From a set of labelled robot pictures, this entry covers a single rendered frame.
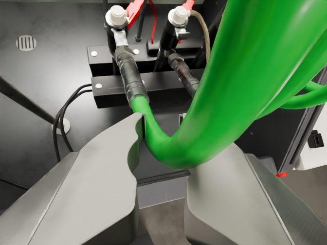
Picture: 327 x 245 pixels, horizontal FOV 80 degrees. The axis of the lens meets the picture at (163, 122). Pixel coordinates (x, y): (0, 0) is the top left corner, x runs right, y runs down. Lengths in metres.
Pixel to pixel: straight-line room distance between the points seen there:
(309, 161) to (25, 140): 0.62
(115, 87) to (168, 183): 0.21
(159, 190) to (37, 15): 0.53
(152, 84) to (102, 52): 0.11
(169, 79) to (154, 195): 0.22
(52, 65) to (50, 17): 0.14
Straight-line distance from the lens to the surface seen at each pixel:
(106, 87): 0.38
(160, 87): 0.39
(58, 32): 0.63
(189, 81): 0.25
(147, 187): 0.38
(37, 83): 0.57
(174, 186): 0.40
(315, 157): 0.54
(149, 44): 0.40
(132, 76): 0.19
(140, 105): 0.15
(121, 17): 0.27
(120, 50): 0.24
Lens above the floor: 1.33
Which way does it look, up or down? 72 degrees down
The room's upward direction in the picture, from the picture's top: 47 degrees clockwise
